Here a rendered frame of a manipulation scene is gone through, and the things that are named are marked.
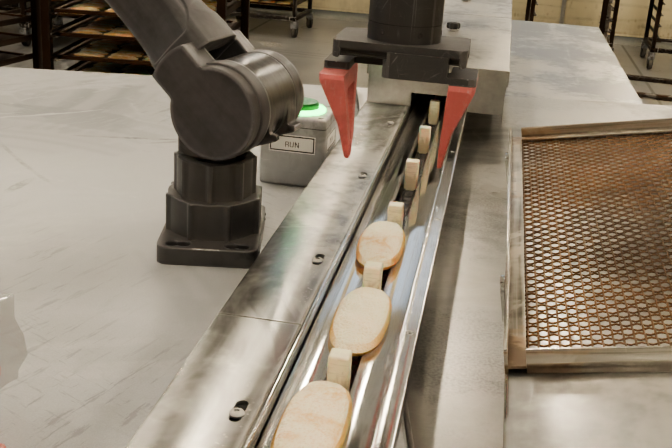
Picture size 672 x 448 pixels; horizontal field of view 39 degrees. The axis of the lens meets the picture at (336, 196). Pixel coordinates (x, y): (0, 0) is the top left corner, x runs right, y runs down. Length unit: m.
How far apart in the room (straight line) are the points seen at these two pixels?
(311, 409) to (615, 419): 0.16
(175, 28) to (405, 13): 0.20
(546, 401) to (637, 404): 0.04
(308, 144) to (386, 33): 0.30
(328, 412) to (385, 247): 0.25
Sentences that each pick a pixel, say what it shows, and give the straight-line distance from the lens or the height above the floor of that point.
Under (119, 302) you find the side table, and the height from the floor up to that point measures 0.82.
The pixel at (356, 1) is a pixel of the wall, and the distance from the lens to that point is 7.88.
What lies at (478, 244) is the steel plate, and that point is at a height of 0.82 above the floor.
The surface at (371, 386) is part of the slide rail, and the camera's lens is 0.58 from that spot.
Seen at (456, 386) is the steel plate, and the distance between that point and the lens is 0.65.
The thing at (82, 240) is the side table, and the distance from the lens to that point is 0.86.
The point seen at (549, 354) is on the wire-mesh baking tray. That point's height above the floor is 0.90.
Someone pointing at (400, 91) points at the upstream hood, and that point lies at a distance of 1.21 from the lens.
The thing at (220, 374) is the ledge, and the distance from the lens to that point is 0.56.
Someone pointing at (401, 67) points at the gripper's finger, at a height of 1.01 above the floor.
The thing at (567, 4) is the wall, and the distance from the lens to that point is 7.79.
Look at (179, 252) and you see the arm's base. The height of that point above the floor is 0.83.
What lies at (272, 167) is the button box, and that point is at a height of 0.84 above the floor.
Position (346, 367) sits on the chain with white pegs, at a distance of 0.56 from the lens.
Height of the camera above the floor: 1.14
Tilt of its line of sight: 19 degrees down
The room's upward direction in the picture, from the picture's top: 4 degrees clockwise
